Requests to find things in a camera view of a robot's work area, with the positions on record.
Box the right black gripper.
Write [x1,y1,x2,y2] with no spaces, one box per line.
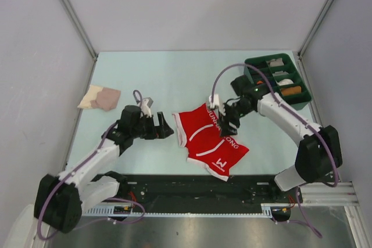
[216,100,253,139]

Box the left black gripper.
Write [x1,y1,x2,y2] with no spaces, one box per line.
[131,112,173,139]

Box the red underwear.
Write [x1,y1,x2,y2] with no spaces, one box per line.
[173,104,249,182]

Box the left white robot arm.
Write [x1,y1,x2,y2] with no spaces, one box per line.
[34,105,174,240]

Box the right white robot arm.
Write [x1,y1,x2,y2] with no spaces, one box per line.
[209,76,343,202]

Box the beige and mauve underwear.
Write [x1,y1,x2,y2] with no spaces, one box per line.
[77,84,121,112]

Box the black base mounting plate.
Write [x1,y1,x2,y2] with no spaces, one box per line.
[114,174,302,213]

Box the green compartment tray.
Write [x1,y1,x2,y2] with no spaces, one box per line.
[245,53,312,110]

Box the white rolled cloth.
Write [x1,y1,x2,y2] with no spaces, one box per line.
[277,78,294,87]

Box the light grey rolled cloth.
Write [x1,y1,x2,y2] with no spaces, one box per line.
[273,71,288,77]

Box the brown rolled cloth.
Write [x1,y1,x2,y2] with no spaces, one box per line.
[280,85,302,96]

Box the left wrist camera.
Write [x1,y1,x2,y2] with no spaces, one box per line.
[137,97,153,117]

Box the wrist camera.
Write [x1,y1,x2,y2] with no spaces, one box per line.
[206,94,225,115]
[137,97,153,117]

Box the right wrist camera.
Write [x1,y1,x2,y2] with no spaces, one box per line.
[206,94,225,115]

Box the white slotted cable duct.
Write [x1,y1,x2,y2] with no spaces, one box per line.
[83,203,272,218]

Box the aluminium frame rail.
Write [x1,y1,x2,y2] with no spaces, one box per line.
[301,182,371,247]

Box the left aluminium corner post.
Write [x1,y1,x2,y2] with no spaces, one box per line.
[59,0,98,61]

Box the aluminium corner post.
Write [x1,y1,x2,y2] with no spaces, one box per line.
[297,0,335,58]
[59,0,98,61]

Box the right aluminium corner post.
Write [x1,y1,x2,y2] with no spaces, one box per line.
[297,0,335,58]

